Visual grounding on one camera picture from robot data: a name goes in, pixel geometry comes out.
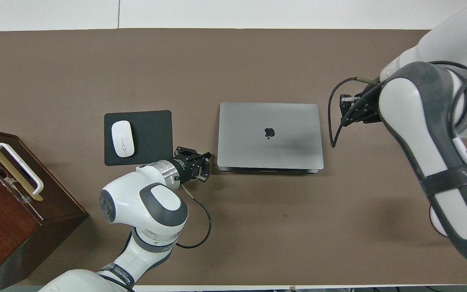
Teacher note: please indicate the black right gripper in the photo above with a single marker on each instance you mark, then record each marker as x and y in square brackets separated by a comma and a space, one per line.
[369, 107]

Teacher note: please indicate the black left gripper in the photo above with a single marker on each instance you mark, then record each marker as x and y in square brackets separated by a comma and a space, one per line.
[187, 168]

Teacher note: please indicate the grey aluminium laptop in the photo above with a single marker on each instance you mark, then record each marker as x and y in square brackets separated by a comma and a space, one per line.
[258, 154]

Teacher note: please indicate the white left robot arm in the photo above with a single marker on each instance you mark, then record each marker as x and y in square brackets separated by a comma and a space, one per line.
[136, 202]

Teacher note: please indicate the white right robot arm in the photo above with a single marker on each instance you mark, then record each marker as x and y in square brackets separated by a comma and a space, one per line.
[420, 113]

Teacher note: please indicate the black mouse pad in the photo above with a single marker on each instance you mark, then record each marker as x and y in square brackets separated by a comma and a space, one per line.
[152, 138]

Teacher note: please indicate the white computer mouse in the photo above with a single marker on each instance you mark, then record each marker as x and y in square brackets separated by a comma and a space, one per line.
[123, 138]

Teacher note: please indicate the brown table mat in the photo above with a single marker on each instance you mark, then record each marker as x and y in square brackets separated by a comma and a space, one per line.
[258, 243]

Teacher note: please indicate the dark brown wooden box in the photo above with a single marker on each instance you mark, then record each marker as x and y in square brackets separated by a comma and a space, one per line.
[14, 219]

